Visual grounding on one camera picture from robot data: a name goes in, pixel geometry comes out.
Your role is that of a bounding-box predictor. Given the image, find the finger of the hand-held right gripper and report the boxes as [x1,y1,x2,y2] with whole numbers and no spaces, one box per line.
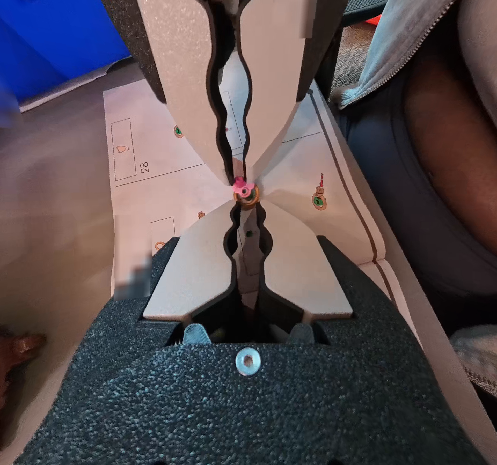
[235,0,322,181]
[131,0,236,186]

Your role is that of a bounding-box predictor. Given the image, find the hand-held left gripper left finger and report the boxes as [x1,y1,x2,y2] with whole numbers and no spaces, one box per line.
[143,201,239,323]

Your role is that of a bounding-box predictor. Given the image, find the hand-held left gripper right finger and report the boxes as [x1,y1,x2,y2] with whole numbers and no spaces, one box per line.
[254,200,354,324]

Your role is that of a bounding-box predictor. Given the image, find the small gold ring toy piece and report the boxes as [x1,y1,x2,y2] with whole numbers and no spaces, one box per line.
[233,186,260,211]

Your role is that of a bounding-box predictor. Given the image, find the blue plastic box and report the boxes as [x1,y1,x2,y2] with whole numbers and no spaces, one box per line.
[0,0,133,102]

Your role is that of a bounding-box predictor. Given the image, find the white instruction booklet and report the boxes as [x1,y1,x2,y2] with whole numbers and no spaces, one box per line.
[103,51,420,343]

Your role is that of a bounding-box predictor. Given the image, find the person's dark blue pants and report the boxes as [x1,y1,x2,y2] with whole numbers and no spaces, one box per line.
[338,73,497,337]

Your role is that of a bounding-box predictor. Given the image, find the person in grey jacket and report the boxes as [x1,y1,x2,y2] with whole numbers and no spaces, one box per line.
[332,0,497,396]

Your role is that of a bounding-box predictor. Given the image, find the dark brown object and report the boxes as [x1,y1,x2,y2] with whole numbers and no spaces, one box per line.
[0,329,47,396]

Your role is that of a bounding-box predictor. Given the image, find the person's brown shirt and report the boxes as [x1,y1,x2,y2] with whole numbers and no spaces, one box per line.
[404,57,497,240]

